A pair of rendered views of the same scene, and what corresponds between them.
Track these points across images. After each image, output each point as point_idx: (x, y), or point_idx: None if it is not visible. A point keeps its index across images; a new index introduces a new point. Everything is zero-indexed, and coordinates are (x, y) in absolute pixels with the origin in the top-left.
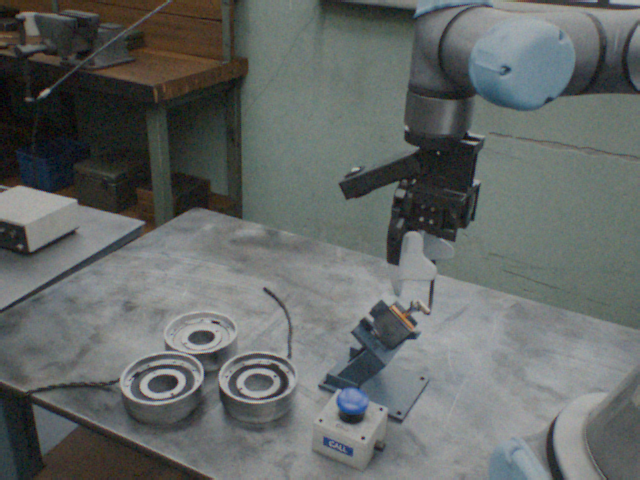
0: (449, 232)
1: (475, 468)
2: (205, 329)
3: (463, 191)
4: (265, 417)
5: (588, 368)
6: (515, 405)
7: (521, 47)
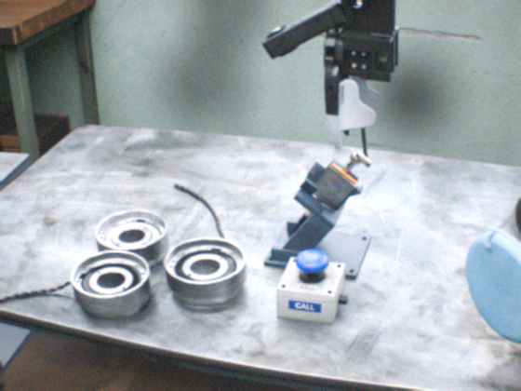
0: (383, 74)
1: (430, 299)
2: (132, 228)
3: (389, 33)
4: (221, 296)
5: (496, 203)
6: (448, 244)
7: None
